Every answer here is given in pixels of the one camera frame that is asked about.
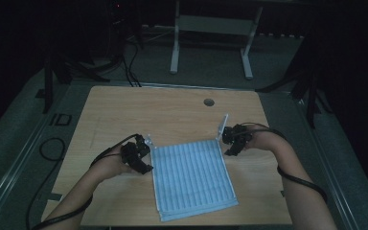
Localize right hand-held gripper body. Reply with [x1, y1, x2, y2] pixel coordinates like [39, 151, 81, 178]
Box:
[216, 113, 254, 151]

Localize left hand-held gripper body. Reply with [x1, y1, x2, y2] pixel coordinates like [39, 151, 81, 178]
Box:
[120, 133, 157, 168]

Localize blue striped towel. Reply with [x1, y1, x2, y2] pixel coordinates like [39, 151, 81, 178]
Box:
[149, 139, 240, 222]

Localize person's left hand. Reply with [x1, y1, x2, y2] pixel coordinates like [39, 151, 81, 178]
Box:
[96, 144, 136, 180]

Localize person's right hand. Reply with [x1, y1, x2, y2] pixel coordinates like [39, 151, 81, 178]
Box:
[244, 124, 284, 153]

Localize black metal stand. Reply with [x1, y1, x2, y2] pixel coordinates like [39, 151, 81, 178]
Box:
[41, 47, 111, 115]
[255, 32, 334, 129]

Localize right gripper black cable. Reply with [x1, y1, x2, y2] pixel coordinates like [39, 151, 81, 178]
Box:
[239, 122, 329, 204]

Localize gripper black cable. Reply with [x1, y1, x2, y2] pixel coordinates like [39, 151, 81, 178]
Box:
[25, 132, 139, 230]
[239, 122, 329, 204]

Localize black floor cables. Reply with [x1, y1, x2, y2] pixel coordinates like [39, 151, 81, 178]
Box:
[120, 39, 143, 88]

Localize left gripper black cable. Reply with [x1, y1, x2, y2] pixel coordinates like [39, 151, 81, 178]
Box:
[25, 132, 139, 230]

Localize white metal desk frame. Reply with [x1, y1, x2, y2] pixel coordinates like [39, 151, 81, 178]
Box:
[170, 0, 265, 81]

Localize grey metal floor rail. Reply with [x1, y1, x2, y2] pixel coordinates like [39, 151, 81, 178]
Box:
[291, 92, 362, 230]
[0, 80, 78, 230]

